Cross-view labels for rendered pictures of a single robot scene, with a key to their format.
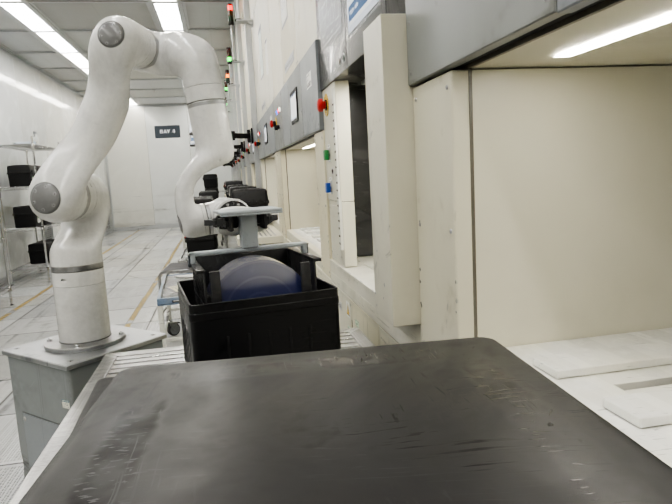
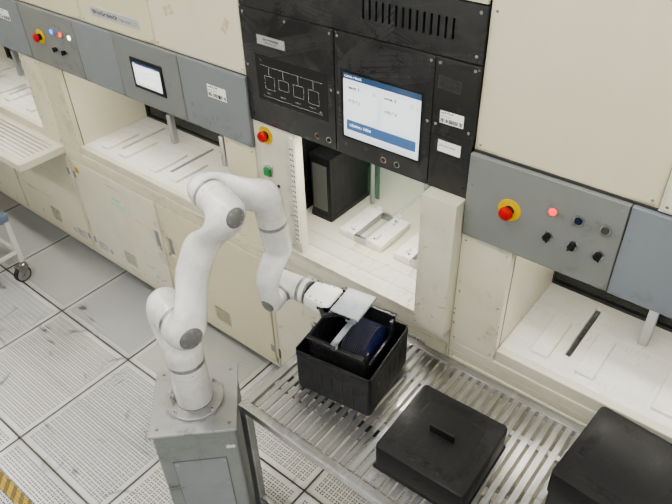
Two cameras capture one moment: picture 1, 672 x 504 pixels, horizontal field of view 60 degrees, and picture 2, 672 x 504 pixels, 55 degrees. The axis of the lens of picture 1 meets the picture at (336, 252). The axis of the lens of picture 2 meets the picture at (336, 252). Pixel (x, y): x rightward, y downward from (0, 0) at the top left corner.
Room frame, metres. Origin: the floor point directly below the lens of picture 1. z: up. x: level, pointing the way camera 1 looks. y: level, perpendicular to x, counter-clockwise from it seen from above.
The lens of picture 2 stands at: (0.03, 1.15, 2.45)
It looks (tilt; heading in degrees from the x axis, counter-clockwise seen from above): 38 degrees down; 321
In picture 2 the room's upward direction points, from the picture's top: 2 degrees counter-clockwise
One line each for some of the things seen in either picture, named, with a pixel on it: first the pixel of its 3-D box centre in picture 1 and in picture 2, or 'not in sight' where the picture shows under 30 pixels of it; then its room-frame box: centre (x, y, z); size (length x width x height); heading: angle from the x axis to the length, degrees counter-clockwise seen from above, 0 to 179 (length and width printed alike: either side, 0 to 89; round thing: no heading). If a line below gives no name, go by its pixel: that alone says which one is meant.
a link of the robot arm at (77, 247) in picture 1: (78, 219); (174, 327); (1.45, 0.64, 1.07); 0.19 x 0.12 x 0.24; 176
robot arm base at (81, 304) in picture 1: (82, 305); (190, 379); (1.42, 0.64, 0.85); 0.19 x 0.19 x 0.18
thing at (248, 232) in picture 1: (252, 286); (352, 338); (1.15, 0.17, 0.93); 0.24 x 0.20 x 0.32; 109
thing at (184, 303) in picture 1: (255, 325); (352, 355); (1.15, 0.17, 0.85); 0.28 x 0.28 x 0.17; 19
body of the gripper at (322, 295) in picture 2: (237, 218); (321, 297); (1.26, 0.21, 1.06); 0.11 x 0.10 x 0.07; 19
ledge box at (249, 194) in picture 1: (249, 206); not in sight; (4.22, 0.60, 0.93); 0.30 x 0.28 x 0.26; 8
